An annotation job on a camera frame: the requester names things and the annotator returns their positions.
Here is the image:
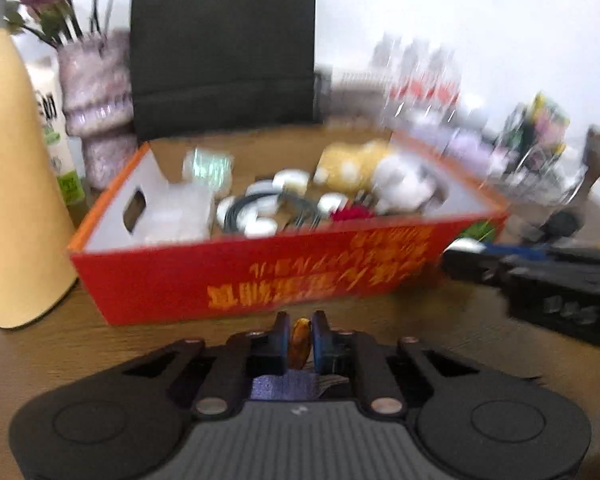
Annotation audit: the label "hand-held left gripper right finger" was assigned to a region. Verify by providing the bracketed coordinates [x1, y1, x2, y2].
[311, 310, 481, 418]

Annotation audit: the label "yellow thermos jug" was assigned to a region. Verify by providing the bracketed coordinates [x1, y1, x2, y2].
[0, 0, 81, 331]

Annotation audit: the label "red fluffy item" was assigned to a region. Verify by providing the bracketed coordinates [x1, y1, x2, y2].
[330, 205, 377, 224]

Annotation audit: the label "iridescent plastic bag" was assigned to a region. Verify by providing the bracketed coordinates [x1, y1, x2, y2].
[182, 147, 234, 197]

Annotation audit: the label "yellow white hamster plush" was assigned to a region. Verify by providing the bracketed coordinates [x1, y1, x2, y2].
[312, 140, 439, 217]

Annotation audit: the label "white round charger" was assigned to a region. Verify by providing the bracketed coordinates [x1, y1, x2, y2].
[245, 195, 281, 217]

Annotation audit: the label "wire basket with packets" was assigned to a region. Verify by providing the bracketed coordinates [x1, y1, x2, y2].
[495, 92, 572, 187]

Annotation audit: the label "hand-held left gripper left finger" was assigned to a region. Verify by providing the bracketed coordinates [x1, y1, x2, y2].
[122, 311, 290, 418]

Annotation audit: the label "black paper bag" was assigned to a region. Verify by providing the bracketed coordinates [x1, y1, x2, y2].
[129, 0, 317, 144]

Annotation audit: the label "amber brown small object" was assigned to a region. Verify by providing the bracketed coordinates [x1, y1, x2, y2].
[287, 317, 312, 369]

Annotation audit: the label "purple knitted item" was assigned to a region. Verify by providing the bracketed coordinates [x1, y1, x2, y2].
[444, 127, 487, 162]

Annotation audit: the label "artificial flowers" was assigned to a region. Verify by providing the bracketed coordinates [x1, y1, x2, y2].
[2, 0, 127, 52]

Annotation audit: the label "clear plastic box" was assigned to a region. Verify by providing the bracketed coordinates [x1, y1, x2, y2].
[137, 182, 216, 247]

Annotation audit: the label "black braided cable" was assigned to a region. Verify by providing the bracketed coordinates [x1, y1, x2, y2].
[227, 192, 327, 234]

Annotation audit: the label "red cardboard box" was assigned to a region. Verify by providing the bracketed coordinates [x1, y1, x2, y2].
[69, 127, 511, 327]

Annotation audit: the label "purple cloth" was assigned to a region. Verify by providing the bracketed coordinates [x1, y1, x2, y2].
[252, 372, 322, 402]

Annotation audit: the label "white green milk carton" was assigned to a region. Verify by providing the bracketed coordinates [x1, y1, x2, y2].
[27, 57, 88, 209]

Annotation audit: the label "purple textured vase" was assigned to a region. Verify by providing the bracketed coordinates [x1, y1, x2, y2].
[57, 30, 139, 191]

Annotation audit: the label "white round plug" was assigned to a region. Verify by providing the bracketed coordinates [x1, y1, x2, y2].
[244, 220, 276, 239]

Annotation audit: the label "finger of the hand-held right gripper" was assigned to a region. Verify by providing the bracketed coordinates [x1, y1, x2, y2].
[482, 243, 552, 262]
[440, 241, 518, 289]

